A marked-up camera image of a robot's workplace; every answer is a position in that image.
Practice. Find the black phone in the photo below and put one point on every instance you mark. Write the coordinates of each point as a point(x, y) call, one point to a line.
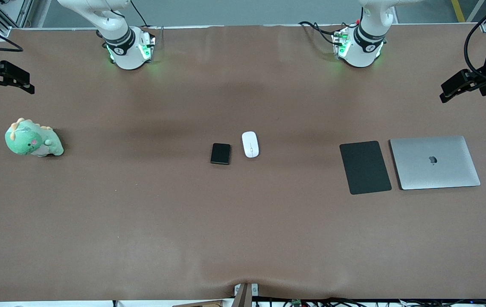
point(220, 153)

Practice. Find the white computer mouse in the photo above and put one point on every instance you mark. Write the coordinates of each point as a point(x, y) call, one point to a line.
point(250, 144)

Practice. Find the brown bar with white bracket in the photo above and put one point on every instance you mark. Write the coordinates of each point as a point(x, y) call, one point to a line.
point(244, 296)

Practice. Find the silver laptop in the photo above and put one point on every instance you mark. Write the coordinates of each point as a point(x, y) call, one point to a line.
point(435, 163)

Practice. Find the brown table cover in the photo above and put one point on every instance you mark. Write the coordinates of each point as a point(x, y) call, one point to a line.
point(242, 234)

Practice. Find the black mouse pad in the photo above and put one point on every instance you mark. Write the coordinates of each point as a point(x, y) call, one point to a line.
point(365, 167)

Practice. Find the green dinosaur plush toy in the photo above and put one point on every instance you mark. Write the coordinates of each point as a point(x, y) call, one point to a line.
point(29, 140)

